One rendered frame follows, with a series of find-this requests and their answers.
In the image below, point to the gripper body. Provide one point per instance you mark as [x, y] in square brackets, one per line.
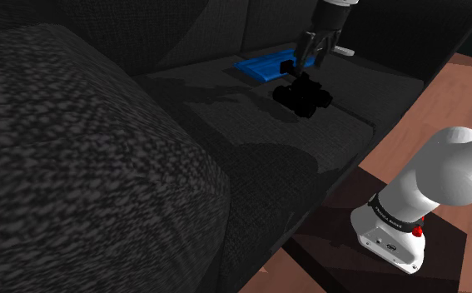
[329, 18]

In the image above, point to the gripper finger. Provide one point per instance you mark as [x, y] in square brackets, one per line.
[303, 48]
[327, 45]

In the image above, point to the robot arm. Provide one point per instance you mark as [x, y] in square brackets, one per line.
[442, 170]

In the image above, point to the white remote control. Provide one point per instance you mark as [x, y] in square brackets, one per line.
[344, 50]

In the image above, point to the blue flat book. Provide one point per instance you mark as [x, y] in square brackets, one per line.
[262, 67]

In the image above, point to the black toy vehicle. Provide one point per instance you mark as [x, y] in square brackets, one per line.
[302, 97]

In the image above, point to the dark grey fabric sofa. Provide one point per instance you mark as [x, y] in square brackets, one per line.
[235, 134]

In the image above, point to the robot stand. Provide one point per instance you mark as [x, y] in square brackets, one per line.
[333, 255]

